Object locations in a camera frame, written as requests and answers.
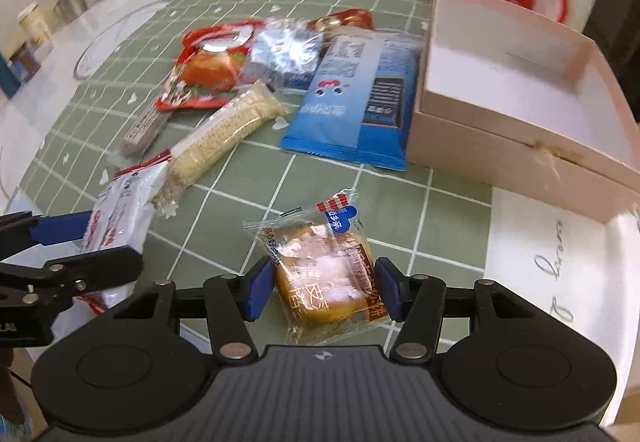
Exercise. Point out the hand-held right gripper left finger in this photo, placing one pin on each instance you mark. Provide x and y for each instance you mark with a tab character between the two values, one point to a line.
260	292

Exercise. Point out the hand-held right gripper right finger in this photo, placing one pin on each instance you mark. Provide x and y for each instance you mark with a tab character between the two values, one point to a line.
387	292

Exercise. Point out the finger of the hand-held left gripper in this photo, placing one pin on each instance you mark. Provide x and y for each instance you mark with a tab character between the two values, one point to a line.
60	228
100	264

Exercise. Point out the white snack packet red print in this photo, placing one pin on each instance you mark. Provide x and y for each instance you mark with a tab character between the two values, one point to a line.
125	212

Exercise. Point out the clear-wrapped round pastry packet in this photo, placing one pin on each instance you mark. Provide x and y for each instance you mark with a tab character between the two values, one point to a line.
320	272

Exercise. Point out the large blue snack packet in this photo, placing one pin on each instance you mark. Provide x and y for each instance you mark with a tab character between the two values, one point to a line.
350	97

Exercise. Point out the pink cardboard box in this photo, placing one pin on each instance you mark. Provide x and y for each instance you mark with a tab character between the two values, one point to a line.
500	72

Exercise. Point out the small red nut packet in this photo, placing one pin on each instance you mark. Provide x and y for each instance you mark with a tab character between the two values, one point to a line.
345	19

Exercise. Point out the grey thin bar packet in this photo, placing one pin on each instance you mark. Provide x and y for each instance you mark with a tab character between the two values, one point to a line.
145	129

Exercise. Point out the blue container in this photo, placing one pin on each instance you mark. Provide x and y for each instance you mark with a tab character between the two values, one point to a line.
9	77

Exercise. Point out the clear-wrapped pale cracker stick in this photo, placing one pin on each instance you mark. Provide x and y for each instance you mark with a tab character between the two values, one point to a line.
225	132

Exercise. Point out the dark jar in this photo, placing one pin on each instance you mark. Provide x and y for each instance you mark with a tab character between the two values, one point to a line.
27	64

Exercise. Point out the white box lid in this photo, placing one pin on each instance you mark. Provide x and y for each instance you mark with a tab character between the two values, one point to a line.
550	247

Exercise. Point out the glass turntable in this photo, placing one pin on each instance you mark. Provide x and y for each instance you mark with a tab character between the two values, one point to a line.
84	59

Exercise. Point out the cream jar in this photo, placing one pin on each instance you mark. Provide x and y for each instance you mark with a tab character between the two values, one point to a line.
35	24

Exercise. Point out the red snack packet orange picture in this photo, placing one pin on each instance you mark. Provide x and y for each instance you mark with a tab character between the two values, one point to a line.
210	72

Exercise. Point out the metal cup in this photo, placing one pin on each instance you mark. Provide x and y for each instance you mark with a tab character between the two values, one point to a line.
70	4

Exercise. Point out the silver blue snack packet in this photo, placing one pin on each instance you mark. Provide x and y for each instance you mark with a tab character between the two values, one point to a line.
287	54

